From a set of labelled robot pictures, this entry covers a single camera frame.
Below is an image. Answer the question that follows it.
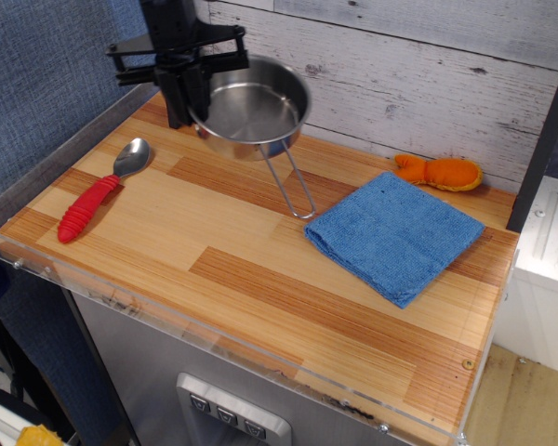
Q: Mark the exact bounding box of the silver control panel with buttons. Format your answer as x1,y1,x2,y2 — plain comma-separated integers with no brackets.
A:
176,373,292,445

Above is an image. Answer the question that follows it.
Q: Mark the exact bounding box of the dark grey right post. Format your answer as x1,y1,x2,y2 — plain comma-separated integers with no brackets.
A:
506,0,558,232

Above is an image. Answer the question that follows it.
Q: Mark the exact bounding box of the stainless steel pot with handle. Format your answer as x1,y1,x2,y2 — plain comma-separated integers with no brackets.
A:
188,56,317,220

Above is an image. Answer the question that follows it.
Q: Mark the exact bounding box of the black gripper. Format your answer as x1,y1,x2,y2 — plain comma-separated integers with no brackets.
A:
106,1,249,129

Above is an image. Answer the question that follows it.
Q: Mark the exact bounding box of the blue folded cloth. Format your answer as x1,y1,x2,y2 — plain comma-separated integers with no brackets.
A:
304,173,485,308

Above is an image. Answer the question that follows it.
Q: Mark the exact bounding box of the red handled metal spoon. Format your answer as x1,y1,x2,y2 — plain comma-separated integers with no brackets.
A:
57,138,152,243

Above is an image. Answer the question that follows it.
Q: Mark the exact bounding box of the clear acrylic edge guard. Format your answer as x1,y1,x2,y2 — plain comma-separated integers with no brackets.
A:
0,214,482,445

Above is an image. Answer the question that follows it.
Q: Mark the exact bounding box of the orange plush fish toy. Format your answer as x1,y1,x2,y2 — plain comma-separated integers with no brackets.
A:
394,154,483,191

